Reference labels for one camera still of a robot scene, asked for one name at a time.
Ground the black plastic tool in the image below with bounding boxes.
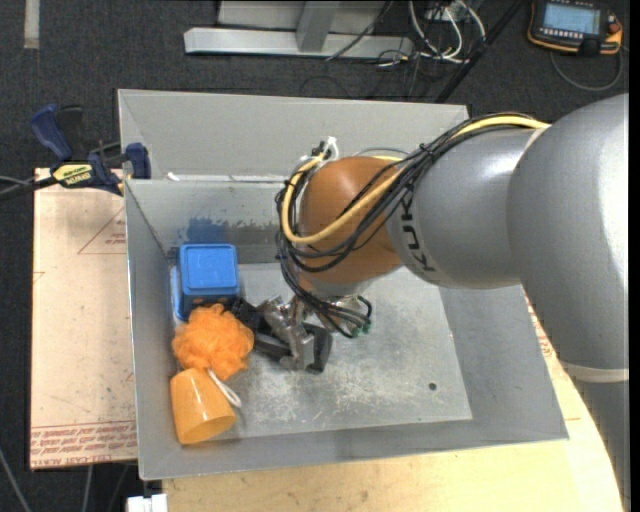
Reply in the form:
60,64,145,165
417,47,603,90
230,297,335,376

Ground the grey metal bin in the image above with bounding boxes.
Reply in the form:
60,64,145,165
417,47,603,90
117,88,570,482

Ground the orange mesh bath sponge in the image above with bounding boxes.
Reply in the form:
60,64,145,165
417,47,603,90
170,302,256,409

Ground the blue plastic box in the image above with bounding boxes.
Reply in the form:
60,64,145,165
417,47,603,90
171,242,243,323

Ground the orange plastic cup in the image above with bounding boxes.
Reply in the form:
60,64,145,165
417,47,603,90
169,368,238,447

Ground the brown cardboard board red print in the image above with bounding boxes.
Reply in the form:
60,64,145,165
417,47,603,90
29,167,139,472

